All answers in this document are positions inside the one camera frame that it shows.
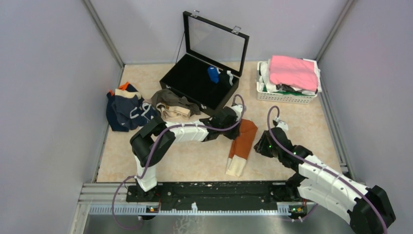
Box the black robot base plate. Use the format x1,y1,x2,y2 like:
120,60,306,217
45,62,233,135
126,180,309,215

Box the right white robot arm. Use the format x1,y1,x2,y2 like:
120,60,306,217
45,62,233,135
254,127,396,234

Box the blue rolled underwear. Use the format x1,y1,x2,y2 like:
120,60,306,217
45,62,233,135
207,66,220,83

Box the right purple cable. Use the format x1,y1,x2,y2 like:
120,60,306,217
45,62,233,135
266,105,389,234

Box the navy blue clothes pile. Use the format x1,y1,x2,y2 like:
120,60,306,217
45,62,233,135
106,82,159,132

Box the white clothes in basket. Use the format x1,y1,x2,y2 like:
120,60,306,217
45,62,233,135
260,59,322,96

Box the black white rolled underwear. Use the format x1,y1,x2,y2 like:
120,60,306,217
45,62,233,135
218,70,234,88

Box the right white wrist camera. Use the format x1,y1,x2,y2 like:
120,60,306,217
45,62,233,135
274,118,289,132

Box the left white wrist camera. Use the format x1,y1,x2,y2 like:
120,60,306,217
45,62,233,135
230,104,244,120

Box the black box glass lid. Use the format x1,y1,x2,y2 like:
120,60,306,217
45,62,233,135
160,11,249,115

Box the purple cable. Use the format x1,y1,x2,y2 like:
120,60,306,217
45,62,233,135
266,105,389,234
111,94,246,231

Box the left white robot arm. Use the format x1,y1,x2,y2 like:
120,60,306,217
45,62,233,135
130,104,245,202

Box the white plastic basket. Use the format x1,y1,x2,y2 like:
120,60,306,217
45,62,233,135
256,61,318,104

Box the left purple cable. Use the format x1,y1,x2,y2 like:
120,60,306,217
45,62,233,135
111,94,246,231

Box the olive beige underwear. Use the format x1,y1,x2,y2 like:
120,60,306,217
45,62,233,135
150,89,201,120

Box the pink folded cloth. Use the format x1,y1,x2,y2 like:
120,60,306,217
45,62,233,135
268,55,319,92

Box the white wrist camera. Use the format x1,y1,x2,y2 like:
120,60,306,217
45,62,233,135
230,104,244,120
274,118,289,132

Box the orange underwear white waistband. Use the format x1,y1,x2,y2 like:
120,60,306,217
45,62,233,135
225,119,258,177

